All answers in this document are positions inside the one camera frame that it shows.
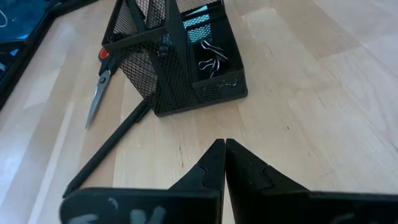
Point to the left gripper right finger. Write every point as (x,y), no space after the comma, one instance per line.
(245,177)

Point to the black pen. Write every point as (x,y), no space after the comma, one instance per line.
(105,149)

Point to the blue sticky note pad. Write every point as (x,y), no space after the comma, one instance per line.
(200,32)

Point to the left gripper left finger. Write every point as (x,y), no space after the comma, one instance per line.
(208,177)

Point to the small black binder clip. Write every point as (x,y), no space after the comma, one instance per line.
(214,67)

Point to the black mesh desk organizer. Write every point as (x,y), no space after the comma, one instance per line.
(174,77)

